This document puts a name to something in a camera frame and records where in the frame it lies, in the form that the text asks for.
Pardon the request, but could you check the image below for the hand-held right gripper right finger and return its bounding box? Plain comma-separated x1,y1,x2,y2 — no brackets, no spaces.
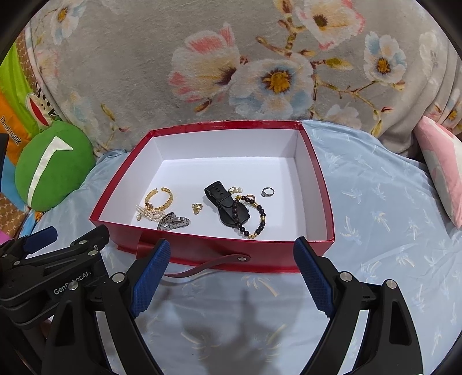
293,236,424,375

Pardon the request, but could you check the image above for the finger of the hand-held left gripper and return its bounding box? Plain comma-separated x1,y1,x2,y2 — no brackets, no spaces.
0,226,58,258
22,225,110,269

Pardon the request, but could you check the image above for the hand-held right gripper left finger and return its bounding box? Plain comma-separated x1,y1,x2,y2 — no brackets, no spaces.
41,239,171,375

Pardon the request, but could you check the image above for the silver metal wrist watch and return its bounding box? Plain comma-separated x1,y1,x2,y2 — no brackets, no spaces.
157,212,191,231

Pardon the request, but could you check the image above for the white pearl bracelet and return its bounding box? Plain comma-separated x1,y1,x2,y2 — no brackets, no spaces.
136,204,167,221

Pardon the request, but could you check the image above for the red cardboard box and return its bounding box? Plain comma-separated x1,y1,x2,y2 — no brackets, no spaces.
90,121,336,280

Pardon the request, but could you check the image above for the gold chain bangle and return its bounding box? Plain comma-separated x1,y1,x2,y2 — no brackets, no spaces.
144,187,174,211

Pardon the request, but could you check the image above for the black and gold bead bracelet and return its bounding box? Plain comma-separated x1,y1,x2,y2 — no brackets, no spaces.
232,195,268,239

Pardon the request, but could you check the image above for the brown patterned cloth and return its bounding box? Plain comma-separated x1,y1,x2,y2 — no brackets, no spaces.
0,196,27,235

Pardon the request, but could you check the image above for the green pillow with white stripe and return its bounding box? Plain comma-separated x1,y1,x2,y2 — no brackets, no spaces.
14,121,96,211

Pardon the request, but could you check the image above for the light blue palm-print sheet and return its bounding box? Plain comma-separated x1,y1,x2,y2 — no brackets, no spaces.
22,121,462,375

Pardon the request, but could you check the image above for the black wrist watch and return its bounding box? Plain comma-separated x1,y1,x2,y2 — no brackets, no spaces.
204,180,251,227

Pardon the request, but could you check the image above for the colourful printed cloth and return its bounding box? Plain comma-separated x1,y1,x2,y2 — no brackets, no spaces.
0,36,60,239

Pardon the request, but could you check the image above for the pink pillow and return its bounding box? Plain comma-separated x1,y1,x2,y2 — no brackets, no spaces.
415,115,462,228

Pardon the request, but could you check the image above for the grey floral blanket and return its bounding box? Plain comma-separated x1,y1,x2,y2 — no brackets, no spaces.
22,0,462,159

